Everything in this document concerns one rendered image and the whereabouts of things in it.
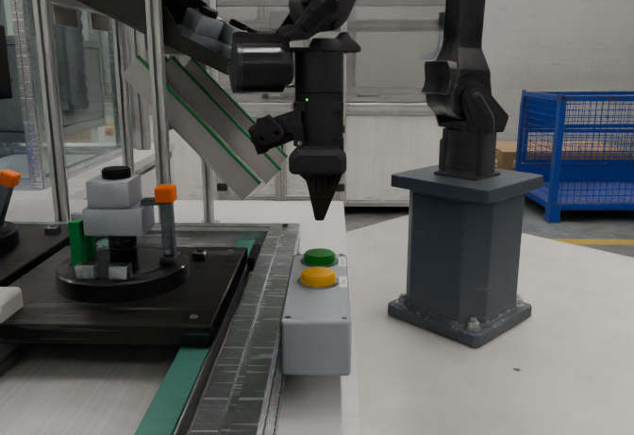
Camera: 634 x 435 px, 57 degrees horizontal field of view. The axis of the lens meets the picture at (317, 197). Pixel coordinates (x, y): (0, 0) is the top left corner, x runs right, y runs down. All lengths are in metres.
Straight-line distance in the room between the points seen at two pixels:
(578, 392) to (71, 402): 0.51
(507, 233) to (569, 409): 0.23
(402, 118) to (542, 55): 5.21
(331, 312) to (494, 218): 0.26
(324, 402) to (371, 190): 4.17
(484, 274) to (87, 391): 0.47
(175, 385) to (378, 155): 4.28
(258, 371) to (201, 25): 0.62
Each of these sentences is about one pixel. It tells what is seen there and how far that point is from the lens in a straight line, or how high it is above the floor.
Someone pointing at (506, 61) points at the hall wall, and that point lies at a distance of 9.51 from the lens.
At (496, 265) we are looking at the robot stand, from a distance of 0.79.
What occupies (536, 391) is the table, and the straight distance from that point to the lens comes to 0.71.
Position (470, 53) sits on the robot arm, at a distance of 0.77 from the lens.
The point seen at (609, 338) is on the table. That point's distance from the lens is 0.87.
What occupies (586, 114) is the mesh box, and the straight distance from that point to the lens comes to 4.86.
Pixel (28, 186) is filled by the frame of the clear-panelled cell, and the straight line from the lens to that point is 1.82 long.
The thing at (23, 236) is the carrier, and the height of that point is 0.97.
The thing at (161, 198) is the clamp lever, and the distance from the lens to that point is 0.65.
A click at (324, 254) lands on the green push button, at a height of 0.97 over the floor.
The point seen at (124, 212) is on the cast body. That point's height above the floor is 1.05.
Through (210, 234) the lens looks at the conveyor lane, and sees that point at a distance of 0.90.
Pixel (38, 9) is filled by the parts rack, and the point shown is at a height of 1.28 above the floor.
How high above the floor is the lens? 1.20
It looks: 13 degrees down
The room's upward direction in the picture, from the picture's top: straight up
